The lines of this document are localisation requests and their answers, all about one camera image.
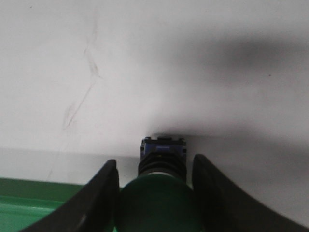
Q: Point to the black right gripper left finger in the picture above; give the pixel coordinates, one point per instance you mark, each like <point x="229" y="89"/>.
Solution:
<point x="89" y="210"/>

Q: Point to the green mushroom push button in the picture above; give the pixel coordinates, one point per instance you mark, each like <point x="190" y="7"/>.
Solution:
<point x="159" y="199"/>

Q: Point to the green plastic tray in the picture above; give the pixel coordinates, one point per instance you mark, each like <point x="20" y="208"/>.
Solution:
<point x="24" y="202"/>

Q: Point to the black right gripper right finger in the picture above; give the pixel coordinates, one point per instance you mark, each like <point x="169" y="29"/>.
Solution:
<point x="225" y="207"/>

